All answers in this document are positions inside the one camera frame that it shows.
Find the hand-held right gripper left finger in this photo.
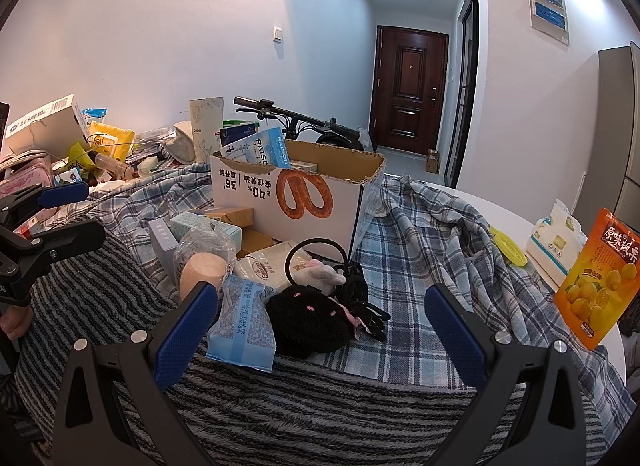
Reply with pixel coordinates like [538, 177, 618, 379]
[52, 281, 221, 466]

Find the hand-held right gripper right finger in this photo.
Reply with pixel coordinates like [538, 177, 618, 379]
[424, 283, 591, 466]

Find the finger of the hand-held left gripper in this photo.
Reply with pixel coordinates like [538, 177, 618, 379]
[0, 182, 90, 237]
[0, 218, 107, 273]

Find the black plush toy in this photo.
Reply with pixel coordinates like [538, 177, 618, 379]
[264, 286, 361, 359]

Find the white printed cardboard box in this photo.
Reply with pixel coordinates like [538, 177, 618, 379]
[209, 140, 388, 259]

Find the person's left forearm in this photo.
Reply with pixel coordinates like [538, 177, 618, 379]
[0, 377, 47, 447]

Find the person's left hand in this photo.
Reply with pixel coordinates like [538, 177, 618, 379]
[0, 305, 34, 341]

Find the pink pouch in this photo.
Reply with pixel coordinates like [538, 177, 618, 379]
[0, 155, 53, 199]

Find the light blue snack packet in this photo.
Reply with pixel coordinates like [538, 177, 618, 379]
[206, 275, 277, 373]

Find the clear tan bottle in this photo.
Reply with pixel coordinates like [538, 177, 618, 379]
[92, 153, 135, 179]

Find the bagged beige sponge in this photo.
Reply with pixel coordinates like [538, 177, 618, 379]
[172, 226, 237, 304]

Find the yellow wipes pack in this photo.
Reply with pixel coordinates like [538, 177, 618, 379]
[89, 121, 136, 159]

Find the white box with barcode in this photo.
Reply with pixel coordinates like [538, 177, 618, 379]
[2, 94, 91, 157]

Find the blue and white packet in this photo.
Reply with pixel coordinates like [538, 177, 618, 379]
[81, 106, 109, 129]

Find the grey small box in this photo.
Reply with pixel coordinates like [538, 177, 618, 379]
[148, 218, 180, 271]

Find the white packet with round label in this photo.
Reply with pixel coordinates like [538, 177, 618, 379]
[232, 246, 311, 297]

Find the blue plaid shirt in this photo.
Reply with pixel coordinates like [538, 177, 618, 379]
[95, 166, 566, 392]

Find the pile of clear packets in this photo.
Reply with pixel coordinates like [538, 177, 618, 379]
[125, 127, 173, 163]

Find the yellow plastic lid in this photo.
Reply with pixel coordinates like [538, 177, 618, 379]
[489, 226, 527, 267]

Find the pale teal box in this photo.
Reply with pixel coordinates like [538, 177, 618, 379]
[170, 211, 242, 247]

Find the brown small box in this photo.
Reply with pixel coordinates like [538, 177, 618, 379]
[237, 228, 276, 259]

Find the grey pouch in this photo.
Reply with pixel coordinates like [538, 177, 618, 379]
[159, 122, 197, 164]

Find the white tissue pack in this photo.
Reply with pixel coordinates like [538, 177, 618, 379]
[525, 198, 588, 289]

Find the grey striped fleece cloth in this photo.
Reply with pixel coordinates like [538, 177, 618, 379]
[12, 223, 556, 466]

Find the thin black headband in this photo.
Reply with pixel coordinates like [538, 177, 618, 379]
[285, 240, 348, 287]

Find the white plush toy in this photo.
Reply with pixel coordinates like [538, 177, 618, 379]
[295, 260, 347, 294]

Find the white paper cup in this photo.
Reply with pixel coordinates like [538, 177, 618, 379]
[189, 96, 224, 164]

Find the orange snack bag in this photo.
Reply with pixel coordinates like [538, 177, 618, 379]
[554, 208, 640, 351]

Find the dark blue box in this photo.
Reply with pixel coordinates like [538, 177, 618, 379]
[219, 124, 261, 147]

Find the light blue tissue pack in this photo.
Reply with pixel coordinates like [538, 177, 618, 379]
[220, 127, 292, 170]

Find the white plastic bag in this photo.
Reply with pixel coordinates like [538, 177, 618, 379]
[352, 126, 376, 151]

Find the black bicycle seat cover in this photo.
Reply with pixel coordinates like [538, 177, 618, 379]
[315, 118, 378, 151]

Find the black bicycle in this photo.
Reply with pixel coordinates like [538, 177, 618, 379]
[233, 96, 378, 151]

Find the grey cabinet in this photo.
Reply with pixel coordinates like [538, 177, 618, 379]
[575, 43, 640, 241]

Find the dark brown door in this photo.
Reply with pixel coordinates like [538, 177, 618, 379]
[371, 26, 450, 151]

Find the black framed glass door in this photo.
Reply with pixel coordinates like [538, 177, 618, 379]
[444, 0, 481, 187]

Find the grey wall panel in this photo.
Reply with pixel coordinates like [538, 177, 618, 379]
[525, 0, 571, 46]

